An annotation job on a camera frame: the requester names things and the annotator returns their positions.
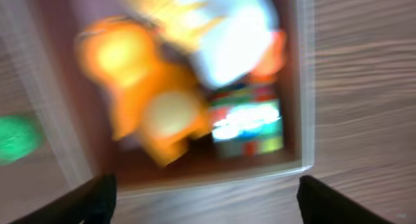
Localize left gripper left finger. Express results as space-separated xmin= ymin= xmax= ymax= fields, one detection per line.
xmin=12 ymin=175 xmax=117 ymax=224

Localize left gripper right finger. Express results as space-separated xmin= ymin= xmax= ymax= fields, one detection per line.
xmin=296 ymin=175 xmax=391 ymax=224

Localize colourful puzzle cube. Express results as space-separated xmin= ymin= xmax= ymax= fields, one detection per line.
xmin=210 ymin=83 xmax=284 ymax=158

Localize orange plastic duck toy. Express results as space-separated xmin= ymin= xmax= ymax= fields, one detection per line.
xmin=75 ymin=16 xmax=213 ymax=166

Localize white plush duck toy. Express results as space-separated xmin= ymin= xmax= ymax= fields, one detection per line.
xmin=120 ymin=0 xmax=286 ymax=88

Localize green round plastic cap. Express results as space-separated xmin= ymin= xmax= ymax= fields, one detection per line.
xmin=1 ymin=115 xmax=44 ymax=166

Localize white open cardboard box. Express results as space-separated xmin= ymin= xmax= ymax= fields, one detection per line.
xmin=1 ymin=0 xmax=315 ymax=198

